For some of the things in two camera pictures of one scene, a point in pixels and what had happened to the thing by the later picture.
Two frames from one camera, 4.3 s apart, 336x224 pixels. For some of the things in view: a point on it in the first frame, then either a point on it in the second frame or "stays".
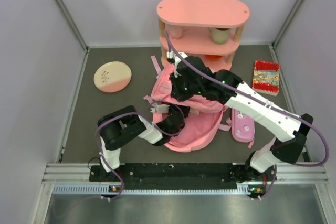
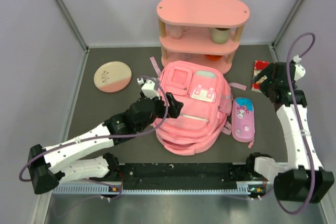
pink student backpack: (204, 119) stays
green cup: (220, 35) stays
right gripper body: (183, 91) → (267, 89)
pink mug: (177, 32) stays
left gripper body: (185, 109) → (158, 112)
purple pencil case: (243, 127) stays
